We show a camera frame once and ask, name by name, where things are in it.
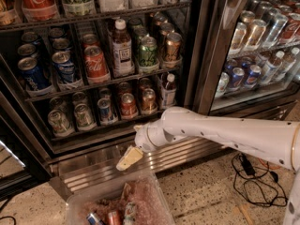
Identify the green can middle shelf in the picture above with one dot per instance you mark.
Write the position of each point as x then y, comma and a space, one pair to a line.
148, 55

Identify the tea bottle middle shelf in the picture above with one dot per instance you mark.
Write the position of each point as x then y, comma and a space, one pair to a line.
122, 49

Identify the green white 7up can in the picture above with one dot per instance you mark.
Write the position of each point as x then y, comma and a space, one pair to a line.
84, 118

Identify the tea bottle shelf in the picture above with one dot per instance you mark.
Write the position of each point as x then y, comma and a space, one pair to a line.
167, 90
122, 49

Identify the blue can in bin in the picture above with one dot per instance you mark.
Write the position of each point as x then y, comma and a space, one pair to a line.
93, 219

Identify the gold can behind glass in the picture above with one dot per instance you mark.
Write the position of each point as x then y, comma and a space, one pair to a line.
255, 32

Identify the front left pepsi can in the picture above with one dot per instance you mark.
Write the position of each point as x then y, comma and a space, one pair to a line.
38, 83

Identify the red coca-cola can middle shelf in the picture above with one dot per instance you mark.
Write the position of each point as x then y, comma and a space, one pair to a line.
95, 64

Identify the orange can in bin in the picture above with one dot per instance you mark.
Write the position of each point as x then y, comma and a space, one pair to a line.
114, 218

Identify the orange can bottom shelf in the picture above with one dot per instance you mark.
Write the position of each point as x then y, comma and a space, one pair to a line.
149, 104

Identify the red coke can bottom shelf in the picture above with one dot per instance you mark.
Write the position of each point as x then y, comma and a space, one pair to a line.
128, 106

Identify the blue pepsi can bottom shelf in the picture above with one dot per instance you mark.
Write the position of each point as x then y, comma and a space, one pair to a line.
107, 115

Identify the glass fridge door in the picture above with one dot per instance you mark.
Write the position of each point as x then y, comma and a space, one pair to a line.
225, 24

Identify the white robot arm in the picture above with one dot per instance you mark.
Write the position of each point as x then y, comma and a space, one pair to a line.
275, 141

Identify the tea bottle bottom shelf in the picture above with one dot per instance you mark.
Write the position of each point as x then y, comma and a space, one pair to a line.
167, 90

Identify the pepsi can behind glass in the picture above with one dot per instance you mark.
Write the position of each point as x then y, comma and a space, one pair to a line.
237, 76
253, 74

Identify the clear plastic bin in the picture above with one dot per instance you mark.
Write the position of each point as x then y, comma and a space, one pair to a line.
140, 187

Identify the green white can in bin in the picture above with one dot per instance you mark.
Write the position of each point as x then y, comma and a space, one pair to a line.
130, 214

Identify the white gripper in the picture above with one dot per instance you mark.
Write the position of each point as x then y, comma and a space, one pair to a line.
142, 139

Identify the bronze can middle shelf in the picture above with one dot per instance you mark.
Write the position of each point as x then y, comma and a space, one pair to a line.
172, 48

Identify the silver can behind glass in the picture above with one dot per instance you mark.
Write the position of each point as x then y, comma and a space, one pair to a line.
222, 84

